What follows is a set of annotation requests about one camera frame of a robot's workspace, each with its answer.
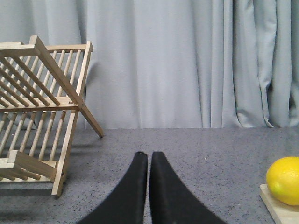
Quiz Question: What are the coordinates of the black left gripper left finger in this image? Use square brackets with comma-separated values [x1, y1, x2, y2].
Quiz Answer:
[78, 151, 148, 224]

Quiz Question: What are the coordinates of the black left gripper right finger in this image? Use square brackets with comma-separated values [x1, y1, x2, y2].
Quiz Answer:
[149, 152, 225, 224]

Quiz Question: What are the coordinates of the wooden cutting board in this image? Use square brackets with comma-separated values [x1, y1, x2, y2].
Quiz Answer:
[259, 184, 299, 224]

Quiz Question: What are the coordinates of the yellow lemon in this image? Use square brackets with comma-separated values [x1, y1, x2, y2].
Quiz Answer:
[266, 156, 299, 206]

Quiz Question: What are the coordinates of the grey curtain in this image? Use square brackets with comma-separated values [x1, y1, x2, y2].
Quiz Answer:
[0, 0, 299, 128]

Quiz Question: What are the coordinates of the wooden dish rack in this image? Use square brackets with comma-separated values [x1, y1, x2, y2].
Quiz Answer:
[0, 35, 104, 197]

